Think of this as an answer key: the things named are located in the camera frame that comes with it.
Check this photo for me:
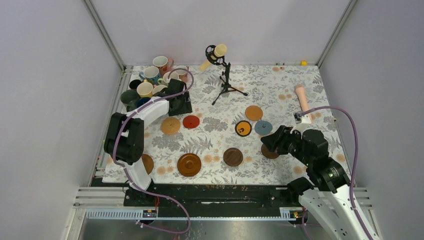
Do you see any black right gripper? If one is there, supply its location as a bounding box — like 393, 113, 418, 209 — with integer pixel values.
259, 124, 313, 166

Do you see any red round coaster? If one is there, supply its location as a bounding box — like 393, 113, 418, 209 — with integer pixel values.
182, 115, 200, 129

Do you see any blue round coaster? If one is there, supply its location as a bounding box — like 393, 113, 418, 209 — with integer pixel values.
254, 120, 273, 136

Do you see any woven rattan coaster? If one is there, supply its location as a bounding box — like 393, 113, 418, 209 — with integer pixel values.
160, 117, 181, 135

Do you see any light wooden round coaster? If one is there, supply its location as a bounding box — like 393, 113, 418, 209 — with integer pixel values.
245, 105, 263, 121

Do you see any orange black face coaster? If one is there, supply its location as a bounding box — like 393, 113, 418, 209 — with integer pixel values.
234, 120, 252, 137

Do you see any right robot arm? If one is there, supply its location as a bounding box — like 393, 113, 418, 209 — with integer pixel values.
261, 125, 380, 240

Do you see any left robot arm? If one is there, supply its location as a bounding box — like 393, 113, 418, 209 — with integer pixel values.
103, 78, 192, 206

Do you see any dark brown right coaster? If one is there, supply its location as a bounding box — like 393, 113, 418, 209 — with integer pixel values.
261, 144, 280, 160

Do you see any dark brown coaster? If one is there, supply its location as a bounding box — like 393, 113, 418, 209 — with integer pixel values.
223, 147, 244, 167
261, 144, 280, 160

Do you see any dark brown middle coaster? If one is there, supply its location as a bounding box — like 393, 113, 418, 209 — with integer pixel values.
223, 147, 244, 167

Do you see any brown wooden left coaster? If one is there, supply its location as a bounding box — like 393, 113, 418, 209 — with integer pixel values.
141, 154, 154, 175

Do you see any small pink mug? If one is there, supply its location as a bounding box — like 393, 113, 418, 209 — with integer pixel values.
175, 65, 190, 83

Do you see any light green mug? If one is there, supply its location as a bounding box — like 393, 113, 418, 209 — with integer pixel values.
157, 71, 180, 87

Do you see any yellow mug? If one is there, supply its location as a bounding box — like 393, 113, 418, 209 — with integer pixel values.
136, 81, 154, 98

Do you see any dark blue mug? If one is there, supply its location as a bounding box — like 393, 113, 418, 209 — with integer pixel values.
136, 97, 151, 108

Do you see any blue patterned mug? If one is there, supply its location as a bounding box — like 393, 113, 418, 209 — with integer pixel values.
139, 66, 162, 85

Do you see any floral table mat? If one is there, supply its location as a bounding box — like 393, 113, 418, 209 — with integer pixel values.
144, 65, 329, 185

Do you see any black mug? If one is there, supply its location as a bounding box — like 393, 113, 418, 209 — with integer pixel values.
128, 79, 142, 90

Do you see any dark green mug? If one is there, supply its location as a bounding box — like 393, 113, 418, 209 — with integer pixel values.
120, 89, 141, 113

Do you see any pink cylindrical roller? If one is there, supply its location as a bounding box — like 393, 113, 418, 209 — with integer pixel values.
294, 84, 311, 113

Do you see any black microphone tripod stand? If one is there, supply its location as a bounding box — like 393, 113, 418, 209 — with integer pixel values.
211, 61, 248, 106

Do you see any brown wooden knob lid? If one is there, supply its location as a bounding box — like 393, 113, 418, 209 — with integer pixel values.
177, 153, 202, 177

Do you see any cream microphone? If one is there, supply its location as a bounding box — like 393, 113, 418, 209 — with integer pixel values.
199, 44, 227, 72

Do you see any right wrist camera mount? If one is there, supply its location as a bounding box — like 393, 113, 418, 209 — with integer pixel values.
290, 112, 312, 135

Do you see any salmon mug with handle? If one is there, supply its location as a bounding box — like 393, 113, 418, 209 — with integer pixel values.
152, 56, 175, 76

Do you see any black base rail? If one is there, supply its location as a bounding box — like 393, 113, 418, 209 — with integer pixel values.
123, 183, 306, 220

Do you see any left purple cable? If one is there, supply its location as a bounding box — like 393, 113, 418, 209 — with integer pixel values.
111, 67, 195, 235

